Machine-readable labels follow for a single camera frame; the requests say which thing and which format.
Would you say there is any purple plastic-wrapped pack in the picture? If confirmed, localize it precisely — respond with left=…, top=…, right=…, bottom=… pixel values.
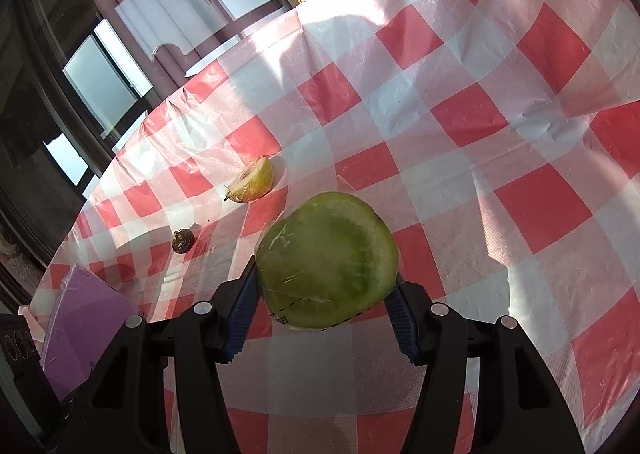
left=42, top=261, right=143, bottom=402

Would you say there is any film-wrapped pear half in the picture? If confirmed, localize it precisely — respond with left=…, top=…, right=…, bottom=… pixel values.
left=223, top=155, right=275, bottom=203

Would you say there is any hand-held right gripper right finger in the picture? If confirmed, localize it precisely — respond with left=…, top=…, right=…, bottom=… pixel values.
left=382, top=277, right=586, bottom=454

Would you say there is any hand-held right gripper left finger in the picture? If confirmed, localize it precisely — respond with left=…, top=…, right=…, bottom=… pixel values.
left=75, top=254, right=261, bottom=454

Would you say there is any film-wrapped green melon half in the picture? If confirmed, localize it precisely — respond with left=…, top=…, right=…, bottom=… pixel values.
left=255, top=191, right=401, bottom=332

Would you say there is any window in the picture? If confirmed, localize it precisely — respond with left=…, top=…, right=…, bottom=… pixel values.
left=10, top=0, right=281, bottom=200

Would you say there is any red white checkered tablecloth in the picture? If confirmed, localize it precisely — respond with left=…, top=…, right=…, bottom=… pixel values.
left=30, top=0, right=640, bottom=454

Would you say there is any dark shrivelled fruit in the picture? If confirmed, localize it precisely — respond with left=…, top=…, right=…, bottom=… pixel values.
left=171, top=228, right=195, bottom=254

